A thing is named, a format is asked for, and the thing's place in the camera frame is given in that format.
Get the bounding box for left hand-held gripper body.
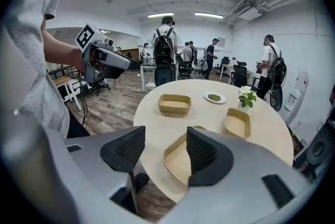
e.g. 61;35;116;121
75;22;115;85

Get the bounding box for person's left forearm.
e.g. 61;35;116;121
41;15;86;74

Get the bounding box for person's left hand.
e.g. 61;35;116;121
88;49;102;66

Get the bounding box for person's grey t-shirt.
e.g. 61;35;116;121
0;0;71;140

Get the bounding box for white box appliance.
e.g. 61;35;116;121
144;82;157;95

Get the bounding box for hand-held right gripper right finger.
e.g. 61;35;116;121
156;126;319;224

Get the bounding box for person's black trousers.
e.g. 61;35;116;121
66;107;91;139

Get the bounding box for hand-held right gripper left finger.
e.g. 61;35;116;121
63;125;147;224

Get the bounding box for white-framed desk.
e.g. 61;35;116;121
139;62;180;93
219;63;256;85

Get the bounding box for black office chair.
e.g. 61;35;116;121
177;54;195;80
214;56;231;74
230;60;256;89
88;77;112;96

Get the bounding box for ceiling tube light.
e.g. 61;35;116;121
194;12;224;19
147;12;174;18

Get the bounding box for white plate of green peas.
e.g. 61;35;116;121
203;91;227;104

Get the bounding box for white flower potted plant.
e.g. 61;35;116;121
237;85;258;114

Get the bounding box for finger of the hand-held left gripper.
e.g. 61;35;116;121
100;49;131;80

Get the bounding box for white-legged wooden desk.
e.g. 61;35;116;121
47;64;88;111

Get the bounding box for brown paper tray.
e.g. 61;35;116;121
158;94;192;118
221;107;251;140
162;125;207;186

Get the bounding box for white ceiling air conditioner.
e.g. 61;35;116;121
237;7;263;21

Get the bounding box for white water dispenser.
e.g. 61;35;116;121
284;68;310;126

